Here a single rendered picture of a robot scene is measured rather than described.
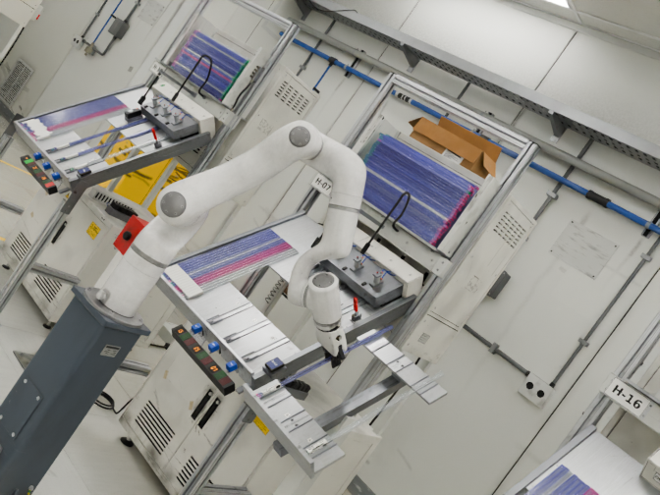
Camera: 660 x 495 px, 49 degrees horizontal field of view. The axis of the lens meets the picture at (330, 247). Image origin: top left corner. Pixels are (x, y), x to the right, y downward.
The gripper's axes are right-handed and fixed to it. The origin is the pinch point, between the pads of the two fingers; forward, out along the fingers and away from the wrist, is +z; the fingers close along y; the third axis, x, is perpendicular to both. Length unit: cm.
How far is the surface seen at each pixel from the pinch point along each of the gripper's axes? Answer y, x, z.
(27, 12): 490, -49, 31
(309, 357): 16.3, -1.1, 13.6
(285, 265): 61, -21, 13
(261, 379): 15.3, 17.8, 9.9
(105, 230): 164, 18, 34
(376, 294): 23.1, -35.1, 10.7
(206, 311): 53, 17, 8
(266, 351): 25.0, 9.9, 10.2
